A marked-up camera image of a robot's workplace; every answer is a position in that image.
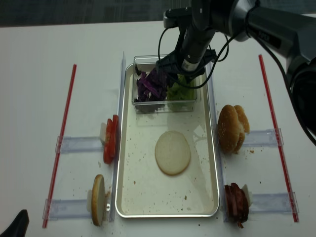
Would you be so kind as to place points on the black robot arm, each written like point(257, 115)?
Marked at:
point(290, 35)

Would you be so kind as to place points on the white block behind bun slice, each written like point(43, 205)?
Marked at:
point(89, 201)

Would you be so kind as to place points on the clear rail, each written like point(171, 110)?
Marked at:
point(263, 138)
point(284, 203)
point(67, 144)
point(55, 209)

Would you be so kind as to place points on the right red tape strip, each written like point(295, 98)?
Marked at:
point(292, 199)

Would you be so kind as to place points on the left long clear divider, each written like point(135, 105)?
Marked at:
point(118, 137)

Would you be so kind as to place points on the long clear divider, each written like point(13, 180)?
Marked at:
point(217, 149)
point(118, 137)

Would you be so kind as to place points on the left red tape strip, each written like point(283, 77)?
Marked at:
point(57, 156)

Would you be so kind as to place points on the sesame burger buns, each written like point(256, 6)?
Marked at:
point(232, 126)

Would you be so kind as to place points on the black object bottom left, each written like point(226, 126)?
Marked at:
point(19, 225)

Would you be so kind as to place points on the upper right clear rail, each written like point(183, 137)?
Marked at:
point(263, 138)

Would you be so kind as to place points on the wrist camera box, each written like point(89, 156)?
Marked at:
point(179, 17)

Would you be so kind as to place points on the upper left clear rail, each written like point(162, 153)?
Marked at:
point(67, 144)

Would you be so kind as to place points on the white block behind bacon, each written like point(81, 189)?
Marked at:
point(248, 194)

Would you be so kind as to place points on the white block behind tomato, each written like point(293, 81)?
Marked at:
point(102, 134)

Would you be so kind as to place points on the lower left clear rail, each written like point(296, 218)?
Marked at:
point(55, 209)

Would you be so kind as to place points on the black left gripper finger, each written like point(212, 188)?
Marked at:
point(172, 78)

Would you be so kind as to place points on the sliced tomato stack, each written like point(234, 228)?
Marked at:
point(110, 139)

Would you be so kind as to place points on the green lettuce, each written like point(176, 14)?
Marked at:
point(182, 98)

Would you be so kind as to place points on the metal baking tray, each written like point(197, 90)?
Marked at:
point(143, 190)

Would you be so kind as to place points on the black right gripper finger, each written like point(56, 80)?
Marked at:
point(189, 80)

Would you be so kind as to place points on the upright bun half slice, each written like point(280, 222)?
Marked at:
point(98, 200)

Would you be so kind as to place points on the bacon meat slices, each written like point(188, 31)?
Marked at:
point(237, 206)

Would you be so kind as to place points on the clear plastic salad container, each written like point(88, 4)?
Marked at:
point(147, 63)

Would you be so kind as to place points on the flat bun bottom on tray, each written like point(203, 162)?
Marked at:
point(172, 153)

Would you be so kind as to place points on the red tape strip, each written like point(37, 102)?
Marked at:
point(57, 156)
point(292, 199)

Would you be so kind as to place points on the right long clear divider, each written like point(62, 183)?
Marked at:
point(217, 149)

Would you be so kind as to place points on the shredded purple cabbage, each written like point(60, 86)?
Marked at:
point(152, 90)

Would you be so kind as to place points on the lower right clear rail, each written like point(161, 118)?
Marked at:
point(284, 203)

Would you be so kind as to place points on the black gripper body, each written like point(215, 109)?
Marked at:
point(191, 53)

